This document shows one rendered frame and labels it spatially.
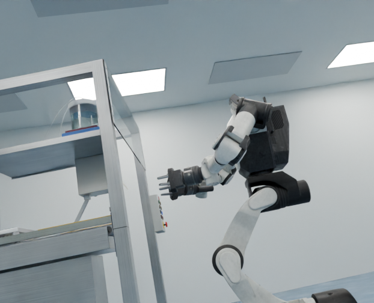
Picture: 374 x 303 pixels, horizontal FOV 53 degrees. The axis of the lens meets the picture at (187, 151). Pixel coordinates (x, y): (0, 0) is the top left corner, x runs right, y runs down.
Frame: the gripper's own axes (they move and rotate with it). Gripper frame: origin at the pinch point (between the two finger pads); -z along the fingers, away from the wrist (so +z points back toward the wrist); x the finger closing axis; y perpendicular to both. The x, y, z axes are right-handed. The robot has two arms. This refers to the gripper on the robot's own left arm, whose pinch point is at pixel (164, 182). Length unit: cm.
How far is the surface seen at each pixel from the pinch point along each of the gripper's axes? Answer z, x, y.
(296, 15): 133, -191, 197
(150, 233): -34, 14, 80
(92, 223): -33.5, 13.6, -12.2
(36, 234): -60, 13, -16
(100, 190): -36.8, -5.9, 9.6
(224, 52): 50, -192, 231
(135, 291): -17, 46, -16
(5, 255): -74, 20, -18
